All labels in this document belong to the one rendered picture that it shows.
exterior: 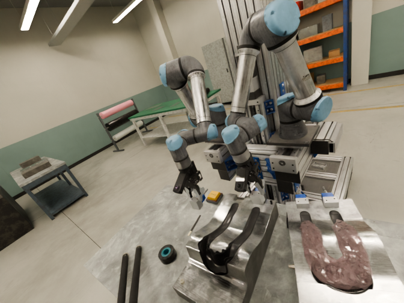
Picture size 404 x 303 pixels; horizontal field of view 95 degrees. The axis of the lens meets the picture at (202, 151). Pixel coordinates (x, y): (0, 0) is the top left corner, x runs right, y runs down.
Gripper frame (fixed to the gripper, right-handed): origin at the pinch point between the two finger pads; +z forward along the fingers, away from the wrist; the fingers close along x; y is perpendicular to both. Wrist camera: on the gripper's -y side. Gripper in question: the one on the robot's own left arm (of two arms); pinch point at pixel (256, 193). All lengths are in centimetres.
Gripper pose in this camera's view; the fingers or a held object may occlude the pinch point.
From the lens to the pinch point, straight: 93.4
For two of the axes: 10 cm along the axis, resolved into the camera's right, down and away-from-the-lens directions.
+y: 4.8, -6.1, 6.3
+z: 4.6, 7.9, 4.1
